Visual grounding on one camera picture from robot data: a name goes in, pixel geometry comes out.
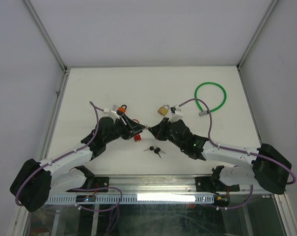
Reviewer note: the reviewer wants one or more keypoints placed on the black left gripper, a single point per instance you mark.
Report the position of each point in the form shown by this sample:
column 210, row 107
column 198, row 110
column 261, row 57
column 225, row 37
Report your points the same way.
column 128, row 127

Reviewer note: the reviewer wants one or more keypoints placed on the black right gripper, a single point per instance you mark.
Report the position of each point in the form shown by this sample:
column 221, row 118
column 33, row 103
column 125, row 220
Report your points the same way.
column 157, row 131

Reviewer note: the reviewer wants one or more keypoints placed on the red cable padlock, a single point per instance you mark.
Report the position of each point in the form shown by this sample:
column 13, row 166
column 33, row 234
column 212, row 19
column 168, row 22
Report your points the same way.
column 137, row 137

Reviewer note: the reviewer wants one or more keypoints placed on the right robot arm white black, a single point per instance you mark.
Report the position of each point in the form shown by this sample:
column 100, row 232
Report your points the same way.
column 264, row 166

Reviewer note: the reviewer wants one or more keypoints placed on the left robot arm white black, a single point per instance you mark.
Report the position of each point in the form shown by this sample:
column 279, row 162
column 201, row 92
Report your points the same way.
column 37, row 181

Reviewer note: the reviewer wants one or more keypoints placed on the black head key right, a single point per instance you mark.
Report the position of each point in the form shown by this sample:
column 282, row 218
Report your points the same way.
column 158, row 151

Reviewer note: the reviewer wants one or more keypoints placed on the black head key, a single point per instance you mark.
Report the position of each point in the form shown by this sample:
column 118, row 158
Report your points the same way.
column 158, row 151
column 150, row 148

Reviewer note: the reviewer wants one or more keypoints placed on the black head key left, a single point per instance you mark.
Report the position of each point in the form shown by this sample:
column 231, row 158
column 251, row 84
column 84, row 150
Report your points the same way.
column 150, row 148

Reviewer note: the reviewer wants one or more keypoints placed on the brass padlock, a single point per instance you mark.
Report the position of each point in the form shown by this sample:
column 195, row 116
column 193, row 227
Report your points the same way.
column 163, row 110

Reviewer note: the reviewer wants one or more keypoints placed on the orange black padlock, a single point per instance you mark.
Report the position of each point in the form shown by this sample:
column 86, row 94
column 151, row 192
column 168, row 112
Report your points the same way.
column 122, row 109

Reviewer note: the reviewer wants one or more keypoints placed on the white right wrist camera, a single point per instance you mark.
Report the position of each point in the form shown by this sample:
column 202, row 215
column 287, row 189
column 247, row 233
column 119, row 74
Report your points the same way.
column 176, row 114

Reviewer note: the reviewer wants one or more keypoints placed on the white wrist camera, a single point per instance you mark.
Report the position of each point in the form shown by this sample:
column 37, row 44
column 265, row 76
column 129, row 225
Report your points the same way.
column 111, row 112
column 176, row 114

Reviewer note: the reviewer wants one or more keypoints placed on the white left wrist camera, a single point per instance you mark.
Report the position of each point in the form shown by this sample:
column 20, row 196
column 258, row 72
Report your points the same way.
column 111, row 112

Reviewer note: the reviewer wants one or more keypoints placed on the green cable lock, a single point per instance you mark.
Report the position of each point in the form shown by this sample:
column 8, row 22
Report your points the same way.
column 213, row 93

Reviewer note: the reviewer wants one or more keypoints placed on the aluminium mounting rail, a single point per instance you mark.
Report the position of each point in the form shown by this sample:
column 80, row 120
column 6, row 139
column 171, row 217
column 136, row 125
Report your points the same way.
column 127, row 184

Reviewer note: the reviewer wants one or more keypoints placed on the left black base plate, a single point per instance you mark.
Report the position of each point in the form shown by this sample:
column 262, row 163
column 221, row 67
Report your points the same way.
column 93, row 183

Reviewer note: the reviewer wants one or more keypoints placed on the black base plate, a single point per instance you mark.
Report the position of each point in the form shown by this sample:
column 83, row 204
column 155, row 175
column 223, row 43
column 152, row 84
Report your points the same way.
column 93, row 183
column 204, row 184

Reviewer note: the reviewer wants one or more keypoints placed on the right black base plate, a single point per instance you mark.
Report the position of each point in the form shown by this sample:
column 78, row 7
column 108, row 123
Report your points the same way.
column 204, row 184

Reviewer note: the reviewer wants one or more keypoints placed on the white perforated cable duct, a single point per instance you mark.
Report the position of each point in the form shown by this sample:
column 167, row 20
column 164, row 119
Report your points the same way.
column 142, row 198

